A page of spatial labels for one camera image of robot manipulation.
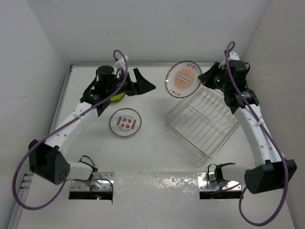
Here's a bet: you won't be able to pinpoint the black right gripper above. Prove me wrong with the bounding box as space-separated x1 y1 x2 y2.
199 61 231 92

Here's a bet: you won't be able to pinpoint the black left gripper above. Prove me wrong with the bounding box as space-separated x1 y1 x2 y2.
105 68 153 97

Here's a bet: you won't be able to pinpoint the lime green plate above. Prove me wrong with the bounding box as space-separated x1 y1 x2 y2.
110 93 125 103

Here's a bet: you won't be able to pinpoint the white plate with red rim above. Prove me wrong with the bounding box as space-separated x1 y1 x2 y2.
165 61 202 98

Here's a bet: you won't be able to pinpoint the white plate red characters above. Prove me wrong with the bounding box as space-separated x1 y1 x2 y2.
109 108 142 137

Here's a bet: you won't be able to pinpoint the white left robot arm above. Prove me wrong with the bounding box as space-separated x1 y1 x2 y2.
29 65 156 185

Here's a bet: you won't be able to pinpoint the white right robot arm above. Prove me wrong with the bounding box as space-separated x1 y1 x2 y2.
198 60 297 194

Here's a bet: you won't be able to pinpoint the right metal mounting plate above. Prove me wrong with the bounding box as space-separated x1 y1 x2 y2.
197 172 242 192

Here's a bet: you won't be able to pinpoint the metal mounting plate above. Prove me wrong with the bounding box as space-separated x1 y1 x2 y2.
197 172 242 192
70 172 114 192

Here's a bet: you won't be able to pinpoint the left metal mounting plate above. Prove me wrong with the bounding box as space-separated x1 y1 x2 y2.
70 172 114 192

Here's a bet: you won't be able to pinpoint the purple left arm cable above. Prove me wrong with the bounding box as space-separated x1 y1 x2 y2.
12 49 129 210

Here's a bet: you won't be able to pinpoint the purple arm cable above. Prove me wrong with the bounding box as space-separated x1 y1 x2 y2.
12 49 129 210
224 41 290 226

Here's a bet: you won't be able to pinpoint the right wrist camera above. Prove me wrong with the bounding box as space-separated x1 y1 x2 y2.
218 52 240 69

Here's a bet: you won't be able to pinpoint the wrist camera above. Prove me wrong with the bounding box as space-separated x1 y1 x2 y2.
218 52 240 69
114 55 129 72

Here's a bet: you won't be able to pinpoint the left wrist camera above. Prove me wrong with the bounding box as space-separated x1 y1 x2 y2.
114 55 129 72

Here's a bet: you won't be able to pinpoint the wire dish rack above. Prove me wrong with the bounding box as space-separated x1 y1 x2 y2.
164 86 239 165

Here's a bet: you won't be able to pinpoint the back aluminium frame rail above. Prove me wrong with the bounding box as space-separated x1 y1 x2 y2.
71 62 239 66

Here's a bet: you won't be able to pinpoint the aluminium frame rail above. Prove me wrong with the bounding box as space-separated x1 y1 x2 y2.
7 64 73 229
71 62 239 66

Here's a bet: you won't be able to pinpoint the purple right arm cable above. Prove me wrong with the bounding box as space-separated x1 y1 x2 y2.
224 41 290 226

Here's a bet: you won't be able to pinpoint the left aluminium frame rail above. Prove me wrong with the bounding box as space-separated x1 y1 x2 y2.
7 64 73 229

